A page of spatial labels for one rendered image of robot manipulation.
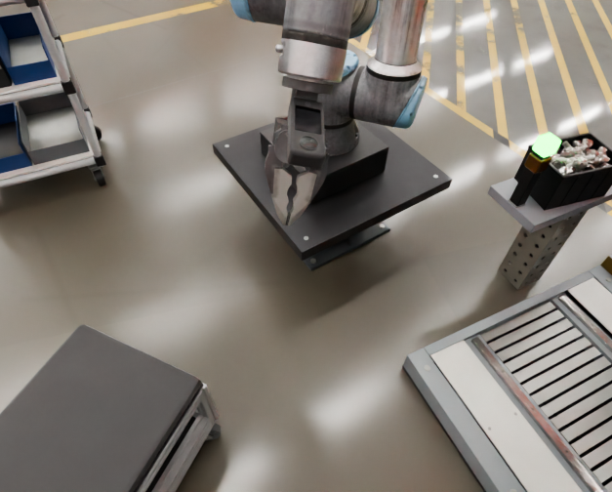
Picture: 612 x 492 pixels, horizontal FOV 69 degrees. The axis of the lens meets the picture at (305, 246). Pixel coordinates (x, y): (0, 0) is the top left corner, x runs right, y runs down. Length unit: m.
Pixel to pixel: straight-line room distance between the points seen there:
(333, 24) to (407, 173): 0.99
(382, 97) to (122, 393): 0.98
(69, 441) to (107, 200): 1.15
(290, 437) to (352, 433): 0.17
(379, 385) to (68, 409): 0.82
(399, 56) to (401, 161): 0.45
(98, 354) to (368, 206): 0.86
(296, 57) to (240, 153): 1.01
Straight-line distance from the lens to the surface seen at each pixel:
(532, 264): 1.64
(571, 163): 1.32
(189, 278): 1.63
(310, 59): 0.62
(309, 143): 0.57
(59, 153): 2.03
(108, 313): 1.63
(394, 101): 1.29
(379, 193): 1.46
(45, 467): 1.08
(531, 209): 1.33
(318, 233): 1.32
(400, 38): 1.26
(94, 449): 1.06
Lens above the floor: 1.28
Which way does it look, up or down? 50 degrees down
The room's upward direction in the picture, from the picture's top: 1 degrees clockwise
